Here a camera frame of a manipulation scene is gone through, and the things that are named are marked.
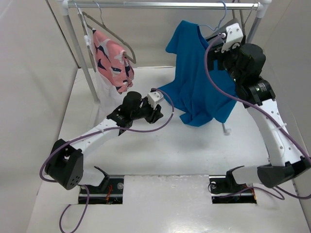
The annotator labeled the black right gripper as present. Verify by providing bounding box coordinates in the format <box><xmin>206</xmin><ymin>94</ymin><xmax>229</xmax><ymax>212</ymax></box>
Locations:
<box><xmin>207</xmin><ymin>40</ymin><xmax>247</xmax><ymax>85</ymax></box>

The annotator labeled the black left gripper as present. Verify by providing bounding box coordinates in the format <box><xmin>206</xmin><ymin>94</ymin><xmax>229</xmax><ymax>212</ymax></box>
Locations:
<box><xmin>131</xmin><ymin>97</ymin><xmax>163</xmax><ymax>124</ymax></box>

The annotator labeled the light blue wire hanger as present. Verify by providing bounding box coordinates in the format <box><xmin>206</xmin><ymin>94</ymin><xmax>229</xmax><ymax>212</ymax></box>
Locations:
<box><xmin>198</xmin><ymin>0</ymin><xmax>227</xmax><ymax>32</ymax></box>

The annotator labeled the blue t shirt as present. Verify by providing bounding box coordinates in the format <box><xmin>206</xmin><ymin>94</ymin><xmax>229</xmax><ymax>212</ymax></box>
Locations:
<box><xmin>160</xmin><ymin>20</ymin><xmax>236</xmax><ymax>127</ymax></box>

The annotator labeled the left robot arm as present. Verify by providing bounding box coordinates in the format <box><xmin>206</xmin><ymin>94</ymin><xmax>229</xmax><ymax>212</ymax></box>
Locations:
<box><xmin>45</xmin><ymin>90</ymin><xmax>163</xmax><ymax>193</ymax></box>

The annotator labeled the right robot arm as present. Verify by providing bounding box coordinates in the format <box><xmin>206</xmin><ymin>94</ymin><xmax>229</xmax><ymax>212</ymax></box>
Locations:
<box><xmin>205</xmin><ymin>43</ymin><xmax>311</xmax><ymax>193</ymax></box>

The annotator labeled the taupe hanger with skirt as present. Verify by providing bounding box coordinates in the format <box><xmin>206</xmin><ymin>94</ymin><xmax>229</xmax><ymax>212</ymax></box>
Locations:
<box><xmin>232</xmin><ymin>0</ymin><xmax>255</xmax><ymax>27</ymax></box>

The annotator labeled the pink patterned shirt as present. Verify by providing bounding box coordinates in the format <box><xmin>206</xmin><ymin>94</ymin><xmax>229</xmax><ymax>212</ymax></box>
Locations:
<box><xmin>92</xmin><ymin>29</ymin><xmax>134</xmax><ymax>93</ymax></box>

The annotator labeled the taupe hanger with white garment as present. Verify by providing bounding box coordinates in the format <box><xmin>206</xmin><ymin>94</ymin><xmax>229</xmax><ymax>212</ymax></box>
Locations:
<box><xmin>78</xmin><ymin>8</ymin><xmax>97</xmax><ymax>72</ymax></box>

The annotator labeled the taupe hanger with pink shirt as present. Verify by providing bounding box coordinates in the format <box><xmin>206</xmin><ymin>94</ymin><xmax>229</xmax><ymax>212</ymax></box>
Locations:
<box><xmin>81</xmin><ymin>1</ymin><xmax>137</xmax><ymax>64</ymax></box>

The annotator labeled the white garment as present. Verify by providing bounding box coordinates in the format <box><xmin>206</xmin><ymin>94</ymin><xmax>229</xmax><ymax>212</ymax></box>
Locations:
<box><xmin>77</xmin><ymin>8</ymin><xmax>122</xmax><ymax>117</ymax></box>

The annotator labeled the grey pleated skirt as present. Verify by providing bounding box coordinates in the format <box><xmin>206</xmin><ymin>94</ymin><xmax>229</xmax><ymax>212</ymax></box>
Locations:
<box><xmin>205</xmin><ymin>18</ymin><xmax>239</xmax><ymax>41</ymax></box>

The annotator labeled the white metal clothes rack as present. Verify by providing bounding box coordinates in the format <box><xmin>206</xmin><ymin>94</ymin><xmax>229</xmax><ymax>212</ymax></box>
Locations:
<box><xmin>58</xmin><ymin>0</ymin><xmax>271</xmax><ymax>105</ymax></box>

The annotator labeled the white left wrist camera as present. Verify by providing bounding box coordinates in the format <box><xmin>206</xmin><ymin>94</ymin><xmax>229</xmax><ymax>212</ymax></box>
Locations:
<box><xmin>147</xmin><ymin>90</ymin><xmax>164</xmax><ymax>110</ymax></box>

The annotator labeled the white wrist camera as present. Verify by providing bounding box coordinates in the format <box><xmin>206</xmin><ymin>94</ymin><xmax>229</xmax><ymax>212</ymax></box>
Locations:
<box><xmin>221</xmin><ymin>23</ymin><xmax>243</xmax><ymax>53</ymax></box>
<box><xmin>147</xmin><ymin>90</ymin><xmax>164</xmax><ymax>110</ymax></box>

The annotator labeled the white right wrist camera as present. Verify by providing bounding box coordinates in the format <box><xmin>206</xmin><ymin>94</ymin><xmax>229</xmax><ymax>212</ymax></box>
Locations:
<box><xmin>221</xmin><ymin>23</ymin><xmax>243</xmax><ymax>53</ymax></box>

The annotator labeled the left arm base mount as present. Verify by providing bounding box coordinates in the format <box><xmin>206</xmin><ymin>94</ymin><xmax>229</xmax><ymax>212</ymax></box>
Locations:
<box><xmin>78</xmin><ymin>166</ymin><xmax>124</xmax><ymax>205</ymax></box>

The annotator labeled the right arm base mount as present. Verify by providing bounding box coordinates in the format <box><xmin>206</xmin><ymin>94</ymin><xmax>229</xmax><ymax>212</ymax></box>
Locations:
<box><xmin>207</xmin><ymin>166</ymin><xmax>257</xmax><ymax>204</ymax></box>

